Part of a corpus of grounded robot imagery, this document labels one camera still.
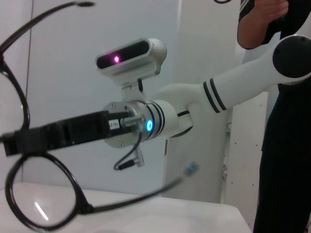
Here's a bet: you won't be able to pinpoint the bystander bare forearm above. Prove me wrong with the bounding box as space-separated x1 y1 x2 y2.
237 0 275 50

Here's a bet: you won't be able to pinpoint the black glasses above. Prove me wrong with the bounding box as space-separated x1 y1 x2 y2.
0 1 185 231

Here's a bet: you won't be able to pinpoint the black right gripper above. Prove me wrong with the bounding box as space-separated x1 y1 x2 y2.
0 110 129 158

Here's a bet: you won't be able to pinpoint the bystander in black clothes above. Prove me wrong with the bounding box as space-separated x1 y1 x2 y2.
237 0 311 233

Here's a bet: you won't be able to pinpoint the right gripper connector cable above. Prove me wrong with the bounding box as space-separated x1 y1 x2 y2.
113 116 146 171

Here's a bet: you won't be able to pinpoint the small blue plug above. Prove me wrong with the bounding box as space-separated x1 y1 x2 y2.
183 162 202 177

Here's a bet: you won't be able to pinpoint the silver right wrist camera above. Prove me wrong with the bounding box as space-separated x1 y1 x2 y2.
95 37 168 86

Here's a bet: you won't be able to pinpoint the bystander bare hand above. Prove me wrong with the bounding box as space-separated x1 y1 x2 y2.
263 0 290 25

